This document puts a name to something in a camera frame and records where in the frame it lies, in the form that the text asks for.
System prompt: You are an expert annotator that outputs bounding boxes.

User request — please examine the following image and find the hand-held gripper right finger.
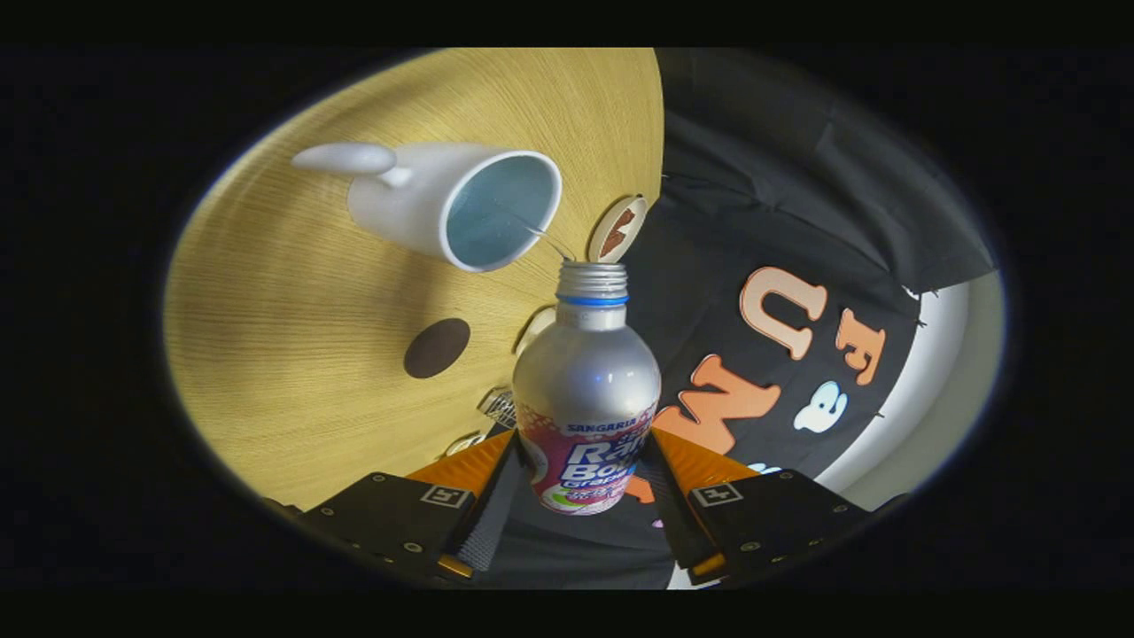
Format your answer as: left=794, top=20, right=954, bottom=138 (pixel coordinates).
left=640, top=427, right=874, bottom=584

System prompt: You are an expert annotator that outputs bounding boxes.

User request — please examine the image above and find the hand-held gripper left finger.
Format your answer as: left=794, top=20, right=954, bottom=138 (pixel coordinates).
left=301, top=430, right=522, bottom=586

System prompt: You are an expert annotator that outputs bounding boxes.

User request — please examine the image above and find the dark brown round coaster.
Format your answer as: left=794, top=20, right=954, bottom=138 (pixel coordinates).
left=404, top=318, right=472, bottom=380

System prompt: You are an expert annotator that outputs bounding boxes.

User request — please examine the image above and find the silver juice bottle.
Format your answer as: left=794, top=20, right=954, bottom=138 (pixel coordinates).
left=512, top=262, right=663, bottom=517

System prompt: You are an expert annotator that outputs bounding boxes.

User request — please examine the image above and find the white cup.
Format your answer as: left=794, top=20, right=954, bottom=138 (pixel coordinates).
left=291, top=142, right=563, bottom=273

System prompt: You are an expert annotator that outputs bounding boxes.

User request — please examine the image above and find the white toaster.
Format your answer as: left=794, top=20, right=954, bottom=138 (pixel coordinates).
left=514, top=306, right=559, bottom=355

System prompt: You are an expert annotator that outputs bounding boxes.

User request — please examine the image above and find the wooden table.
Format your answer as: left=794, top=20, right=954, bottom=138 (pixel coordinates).
left=164, top=49, right=665, bottom=510

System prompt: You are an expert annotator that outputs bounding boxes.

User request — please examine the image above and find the small white plate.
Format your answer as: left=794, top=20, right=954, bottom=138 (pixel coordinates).
left=586, top=194, right=649, bottom=264

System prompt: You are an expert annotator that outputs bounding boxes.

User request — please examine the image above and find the metal wire holder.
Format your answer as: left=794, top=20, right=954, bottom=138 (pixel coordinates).
left=478, top=388, right=517, bottom=429

